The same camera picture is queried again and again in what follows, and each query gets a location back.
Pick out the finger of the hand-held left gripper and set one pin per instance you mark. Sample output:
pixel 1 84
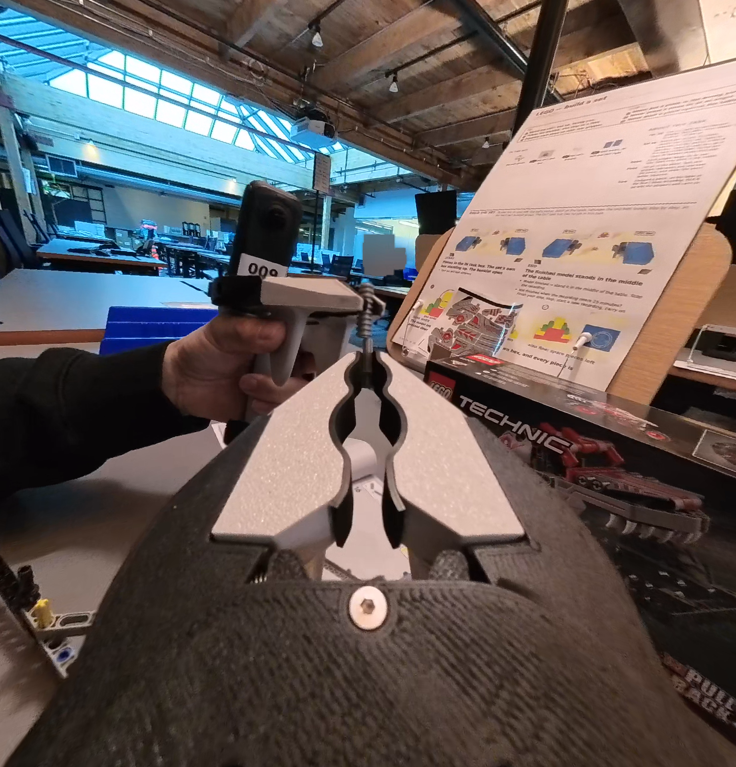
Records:
pixel 314 304
pixel 320 286

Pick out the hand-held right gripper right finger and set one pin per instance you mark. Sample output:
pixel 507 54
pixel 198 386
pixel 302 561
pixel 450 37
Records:
pixel 458 479

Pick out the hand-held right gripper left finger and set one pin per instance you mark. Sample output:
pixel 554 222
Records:
pixel 284 467

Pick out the grey toy shock absorber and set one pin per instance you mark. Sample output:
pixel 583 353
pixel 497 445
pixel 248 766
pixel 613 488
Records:
pixel 368 326

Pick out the person's left hand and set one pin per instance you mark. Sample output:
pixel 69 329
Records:
pixel 212 371

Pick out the small sign on pole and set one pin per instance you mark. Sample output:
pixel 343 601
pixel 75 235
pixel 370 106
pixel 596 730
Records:
pixel 322 174

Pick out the ceiling projector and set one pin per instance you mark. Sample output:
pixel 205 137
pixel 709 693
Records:
pixel 311 129

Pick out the black monitor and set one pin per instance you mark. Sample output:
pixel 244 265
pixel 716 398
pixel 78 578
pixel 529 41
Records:
pixel 437 213

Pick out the blue storage bin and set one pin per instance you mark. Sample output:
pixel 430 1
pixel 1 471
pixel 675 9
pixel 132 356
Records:
pixel 158 329

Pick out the sticker sheet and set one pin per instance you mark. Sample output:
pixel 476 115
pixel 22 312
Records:
pixel 470 323

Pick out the white poster peg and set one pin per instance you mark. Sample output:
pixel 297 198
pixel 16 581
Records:
pixel 581 343

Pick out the black toy set box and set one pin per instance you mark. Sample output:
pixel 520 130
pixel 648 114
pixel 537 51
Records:
pixel 643 509

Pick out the white table with wood edge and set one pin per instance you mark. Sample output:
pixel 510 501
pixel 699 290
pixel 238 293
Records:
pixel 74 299

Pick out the clear acrylic stand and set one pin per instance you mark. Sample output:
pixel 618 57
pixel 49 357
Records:
pixel 712 353

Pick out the partly built toy chassis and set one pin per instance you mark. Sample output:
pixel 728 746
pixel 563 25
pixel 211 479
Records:
pixel 2 575

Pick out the instruction poster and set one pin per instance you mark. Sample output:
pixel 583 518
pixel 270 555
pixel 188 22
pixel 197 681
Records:
pixel 614 180

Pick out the black pillar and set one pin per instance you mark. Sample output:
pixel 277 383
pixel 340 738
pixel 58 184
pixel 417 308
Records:
pixel 542 60

